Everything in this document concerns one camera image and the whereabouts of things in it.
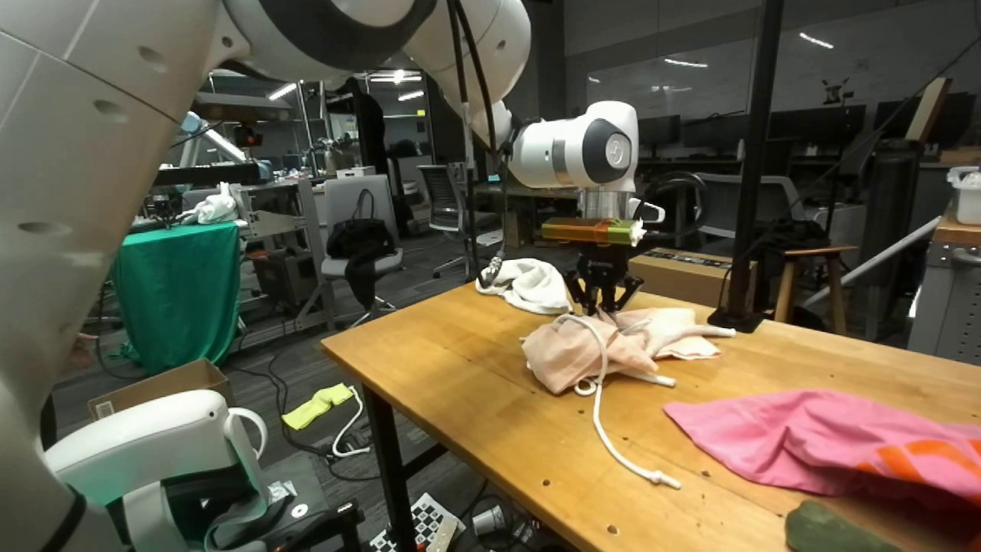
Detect green draped cloth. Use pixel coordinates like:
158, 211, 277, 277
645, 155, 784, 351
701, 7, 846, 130
108, 221, 246, 375

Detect white plastic bin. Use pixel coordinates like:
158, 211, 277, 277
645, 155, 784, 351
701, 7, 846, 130
943, 167, 981, 230

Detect long black gripper cable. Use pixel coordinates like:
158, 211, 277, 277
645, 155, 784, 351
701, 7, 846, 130
441, 0, 515, 269

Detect yellow green power strip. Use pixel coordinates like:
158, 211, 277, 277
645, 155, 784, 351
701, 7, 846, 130
280, 381, 358, 436

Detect white plastic bag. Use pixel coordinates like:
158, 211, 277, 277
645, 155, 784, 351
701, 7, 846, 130
177, 180, 248, 230

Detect silver metal pole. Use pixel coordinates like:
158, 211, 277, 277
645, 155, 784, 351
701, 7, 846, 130
800, 211, 943, 313

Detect wooden stool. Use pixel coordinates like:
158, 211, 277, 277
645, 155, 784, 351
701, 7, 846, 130
769, 242, 861, 325

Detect tan wrist camera box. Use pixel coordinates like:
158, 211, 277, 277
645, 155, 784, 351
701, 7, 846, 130
535, 215, 651, 248

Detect cardboard box with black tape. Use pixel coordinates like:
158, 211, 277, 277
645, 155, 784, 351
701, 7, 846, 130
626, 246, 736, 309

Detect fluorescent ceiling light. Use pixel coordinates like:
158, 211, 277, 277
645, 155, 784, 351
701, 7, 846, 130
795, 29, 837, 55
265, 78, 313, 109

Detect white cabinet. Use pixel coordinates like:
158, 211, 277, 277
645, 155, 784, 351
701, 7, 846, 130
308, 172, 397, 246

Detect black metal beam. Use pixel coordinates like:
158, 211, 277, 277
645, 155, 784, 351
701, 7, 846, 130
151, 161, 264, 195

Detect white terry towel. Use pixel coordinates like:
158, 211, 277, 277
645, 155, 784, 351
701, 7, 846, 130
471, 256, 575, 318

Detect black table leg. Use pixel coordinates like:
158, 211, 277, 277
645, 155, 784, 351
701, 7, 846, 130
354, 381, 454, 552

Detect open cardboard box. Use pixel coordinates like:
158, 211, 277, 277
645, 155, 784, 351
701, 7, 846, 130
85, 360, 233, 423

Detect wooden plank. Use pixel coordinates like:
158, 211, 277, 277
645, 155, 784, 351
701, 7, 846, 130
900, 73, 952, 147

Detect white rope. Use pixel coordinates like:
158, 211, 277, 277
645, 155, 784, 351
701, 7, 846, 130
554, 313, 682, 494

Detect black handbag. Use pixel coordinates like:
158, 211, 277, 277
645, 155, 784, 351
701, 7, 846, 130
324, 189, 397, 265

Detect grey office chair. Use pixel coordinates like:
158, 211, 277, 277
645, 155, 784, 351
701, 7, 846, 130
417, 164, 475, 240

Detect pink cloth with orange print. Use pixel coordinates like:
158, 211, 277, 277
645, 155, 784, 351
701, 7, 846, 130
663, 386, 981, 516

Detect black metal pole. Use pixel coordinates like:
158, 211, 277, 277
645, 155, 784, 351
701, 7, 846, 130
710, 0, 790, 339

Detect pale pink printed shirt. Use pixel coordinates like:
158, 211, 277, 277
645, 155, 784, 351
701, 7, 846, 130
519, 305, 737, 398

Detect wooden workbench with grey cabinets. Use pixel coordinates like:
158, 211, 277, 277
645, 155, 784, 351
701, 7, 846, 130
905, 211, 981, 369

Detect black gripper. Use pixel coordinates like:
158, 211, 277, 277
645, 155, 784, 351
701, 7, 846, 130
564, 242, 645, 317

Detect white floor cable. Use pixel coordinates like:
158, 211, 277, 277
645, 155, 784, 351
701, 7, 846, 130
327, 392, 378, 465

